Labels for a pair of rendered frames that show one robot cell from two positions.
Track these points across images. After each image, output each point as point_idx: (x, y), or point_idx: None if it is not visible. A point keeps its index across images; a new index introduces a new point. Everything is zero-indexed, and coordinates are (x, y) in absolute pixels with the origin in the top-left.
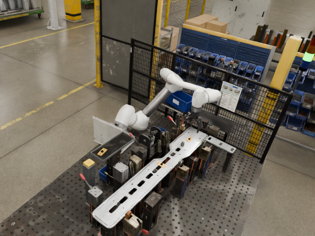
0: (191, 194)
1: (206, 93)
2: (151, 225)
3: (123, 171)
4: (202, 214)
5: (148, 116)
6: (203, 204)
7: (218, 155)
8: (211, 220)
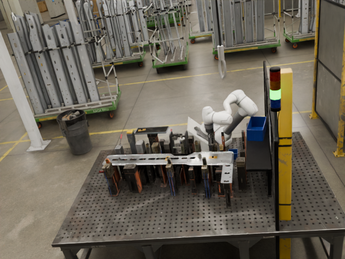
0: (180, 198)
1: (212, 113)
2: (130, 187)
3: (136, 144)
4: (165, 210)
5: (225, 133)
6: (175, 208)
7: (249, 197)
8: (162, 217)
